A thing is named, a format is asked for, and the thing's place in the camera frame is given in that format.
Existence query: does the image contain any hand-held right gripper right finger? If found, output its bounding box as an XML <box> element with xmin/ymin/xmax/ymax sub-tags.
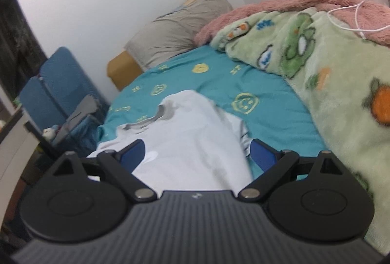
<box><xmin>237</xmin><ymin>139</ymin><xmax>343</xmax><ymax>203</ymax></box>

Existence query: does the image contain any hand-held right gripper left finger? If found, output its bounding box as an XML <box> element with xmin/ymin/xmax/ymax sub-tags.
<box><xmin>54</xmin><ymin>139</ymin><xmax>158</xmax><ymax>202</ymax></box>

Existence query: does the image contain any white t-shirt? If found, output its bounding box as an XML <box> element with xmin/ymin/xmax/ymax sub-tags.
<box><xmin>87</xmin><ymin>90</ymin><xmax>254</xmax><ymax>192</ymax></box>

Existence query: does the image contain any grey cloth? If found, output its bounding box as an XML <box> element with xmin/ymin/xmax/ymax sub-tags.
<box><xmin>52</xmin><ymin>94</ymin><xmax>103</xmax><ymax>146</ymax></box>

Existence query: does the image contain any teal printed bed sheet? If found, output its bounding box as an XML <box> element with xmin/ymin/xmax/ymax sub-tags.
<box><xmin>97</xmin><ymin>45</ymin><xmax>327</xmax><ymax>182</ymax></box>

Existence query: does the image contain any small plush toy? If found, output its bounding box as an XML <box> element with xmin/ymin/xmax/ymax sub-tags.
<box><xmin>42</xmin><ymin>124</ymin><xmax>61</xmax><ymax>142</ymax></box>

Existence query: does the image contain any blue folding chair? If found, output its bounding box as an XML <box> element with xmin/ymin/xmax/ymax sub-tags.
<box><xmin>19</xmin><ymin>46</ymin><xmax>111</xmax><ymax>158</ymax></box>

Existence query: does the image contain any green printed fleece blanket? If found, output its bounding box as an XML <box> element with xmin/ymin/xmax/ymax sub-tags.
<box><xmin>209</xmin><ymin>7</ymin><xmax>390</xmax><ymax>258</ymax></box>

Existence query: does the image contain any white cabinet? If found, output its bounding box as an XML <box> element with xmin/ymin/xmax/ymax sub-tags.
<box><xmin>0</xmin><ymin>90</ymin><xmax>40</xmax><ymax>234</ymax></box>

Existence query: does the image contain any grey pillow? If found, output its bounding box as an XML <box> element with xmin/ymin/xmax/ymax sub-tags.
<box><xmin>124</xmin><ymin>0</ymin><xmax>233</xmax><ymax>72</ymax></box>

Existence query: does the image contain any pink fleece blanket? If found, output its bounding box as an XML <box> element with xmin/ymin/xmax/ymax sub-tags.
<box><xmin>194</xmin><ymin>0</ymin><xmax>390</xmax><ymax>47</ymax></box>

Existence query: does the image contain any dark window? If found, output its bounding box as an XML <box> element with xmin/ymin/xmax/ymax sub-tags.
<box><xmin>0</xmin><ymin>0</ymin><xmax>48</xmax><ymax>100</ymax></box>

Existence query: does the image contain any tan wooden bed frame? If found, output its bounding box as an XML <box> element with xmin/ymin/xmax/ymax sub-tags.
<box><xmin>106</xmin><ymin>51</ymin><xmax>144</xmax><ymax>92</ymax></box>

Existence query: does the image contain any white charging cable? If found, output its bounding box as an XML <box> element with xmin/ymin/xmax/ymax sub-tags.
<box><xmin>327</xmin><ymin>0</ymin><xmax>390</xmax><ymax>40</ymax></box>

